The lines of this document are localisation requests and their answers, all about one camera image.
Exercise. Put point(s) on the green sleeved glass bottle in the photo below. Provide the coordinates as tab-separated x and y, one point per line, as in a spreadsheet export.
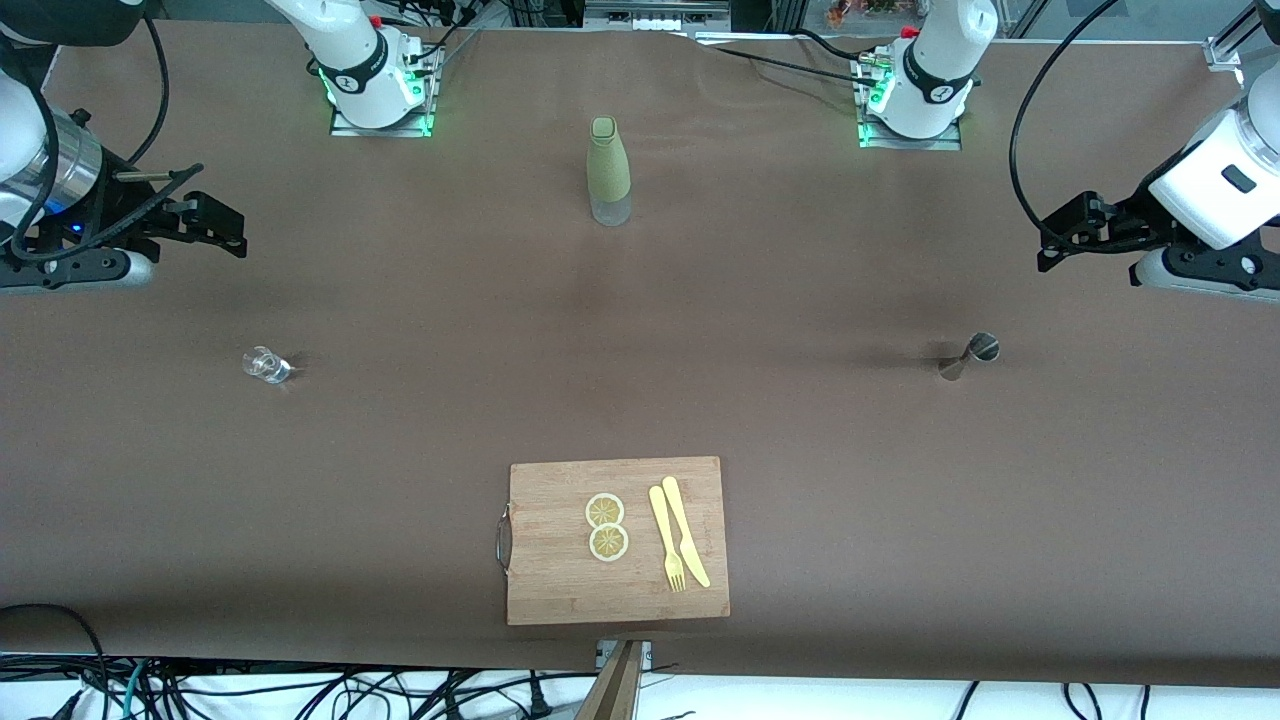
608	165

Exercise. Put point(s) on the brown table cover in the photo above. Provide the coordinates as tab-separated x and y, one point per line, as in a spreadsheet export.
300	480

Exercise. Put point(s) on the steel jigger measuring cup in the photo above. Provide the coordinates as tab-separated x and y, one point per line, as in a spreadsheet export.
972	355

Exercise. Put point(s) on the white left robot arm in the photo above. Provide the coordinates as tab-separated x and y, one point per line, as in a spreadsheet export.
935	70

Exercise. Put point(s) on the wooden post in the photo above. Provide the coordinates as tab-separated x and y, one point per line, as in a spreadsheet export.
615	690

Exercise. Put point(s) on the lemon slice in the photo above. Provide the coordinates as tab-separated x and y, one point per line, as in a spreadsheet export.
604	510
608	543

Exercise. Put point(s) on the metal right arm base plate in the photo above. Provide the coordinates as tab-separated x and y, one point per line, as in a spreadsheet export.
420	118

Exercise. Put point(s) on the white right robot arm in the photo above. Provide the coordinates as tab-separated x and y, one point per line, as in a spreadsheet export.
355	60

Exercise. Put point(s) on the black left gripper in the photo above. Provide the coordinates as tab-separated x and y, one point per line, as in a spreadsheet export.
1128	226

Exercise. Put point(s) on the metal bracket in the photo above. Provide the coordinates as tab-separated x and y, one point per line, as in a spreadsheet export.
645	650

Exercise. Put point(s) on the wooden cutting board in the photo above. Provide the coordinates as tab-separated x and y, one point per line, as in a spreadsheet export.
560	585

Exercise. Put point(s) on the yellow plastic fork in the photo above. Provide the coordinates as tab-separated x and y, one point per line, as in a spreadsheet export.
664	530

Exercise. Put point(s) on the aluminium frame profile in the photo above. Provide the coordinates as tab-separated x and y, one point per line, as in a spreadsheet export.
1235	40

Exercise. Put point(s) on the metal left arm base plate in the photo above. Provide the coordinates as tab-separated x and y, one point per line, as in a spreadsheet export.
950	140

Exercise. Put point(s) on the yellow plastic knife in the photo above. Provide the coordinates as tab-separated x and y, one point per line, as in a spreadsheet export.
682	530

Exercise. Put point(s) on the clear glass shaker cup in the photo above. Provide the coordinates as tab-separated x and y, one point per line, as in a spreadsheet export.
268	365

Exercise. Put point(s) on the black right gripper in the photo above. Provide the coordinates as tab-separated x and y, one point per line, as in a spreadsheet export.
112	218

